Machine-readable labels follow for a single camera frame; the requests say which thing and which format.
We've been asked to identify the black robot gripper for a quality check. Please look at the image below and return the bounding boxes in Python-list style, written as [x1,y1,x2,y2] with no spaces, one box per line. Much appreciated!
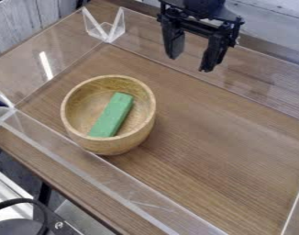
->
[158,0,246,73]

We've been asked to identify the green rectangular block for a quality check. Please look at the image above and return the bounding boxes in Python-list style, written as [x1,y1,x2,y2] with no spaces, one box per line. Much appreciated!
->
[89,92,134,138]

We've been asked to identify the brown wooden bowl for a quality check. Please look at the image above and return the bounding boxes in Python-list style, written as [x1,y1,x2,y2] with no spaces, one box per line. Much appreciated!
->
[61,75,157,155]

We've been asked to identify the clear acrylic tray walls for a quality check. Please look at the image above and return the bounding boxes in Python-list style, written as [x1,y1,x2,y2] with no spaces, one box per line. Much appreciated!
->
[0,2,299,235]

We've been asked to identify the black table leg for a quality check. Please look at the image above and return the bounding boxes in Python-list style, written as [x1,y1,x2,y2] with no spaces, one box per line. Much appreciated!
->
[38,183,53,206]

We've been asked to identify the grey metal base plate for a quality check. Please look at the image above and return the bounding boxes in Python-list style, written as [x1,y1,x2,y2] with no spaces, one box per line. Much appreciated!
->
[49,200,115,235]

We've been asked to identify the black cable loop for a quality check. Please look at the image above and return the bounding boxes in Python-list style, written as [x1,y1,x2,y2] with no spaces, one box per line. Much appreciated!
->
[0,197,51,235]

